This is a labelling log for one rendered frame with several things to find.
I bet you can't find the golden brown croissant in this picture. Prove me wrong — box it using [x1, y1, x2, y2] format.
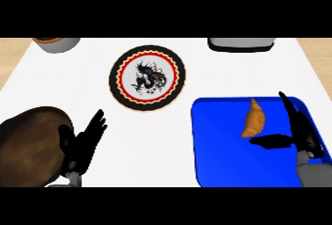
[241, 98, 267, 139]

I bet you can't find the grey and black appliance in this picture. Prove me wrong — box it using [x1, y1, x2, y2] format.
[207, 37, 276, 54]

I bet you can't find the black rimmed patterned plate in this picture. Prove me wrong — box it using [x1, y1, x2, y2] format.
[108, 44, 187, 113]

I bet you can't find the blue plastic tray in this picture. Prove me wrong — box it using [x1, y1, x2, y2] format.
[189, 96, 332, 188]

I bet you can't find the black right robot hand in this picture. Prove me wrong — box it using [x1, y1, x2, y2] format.
[249, 91, 326, 159]

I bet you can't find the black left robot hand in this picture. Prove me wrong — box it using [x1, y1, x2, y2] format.
[58, 109, 109, 178]

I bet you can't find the grey pot with brown contents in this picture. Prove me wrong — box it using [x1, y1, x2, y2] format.
[31, 37, 81, 54]

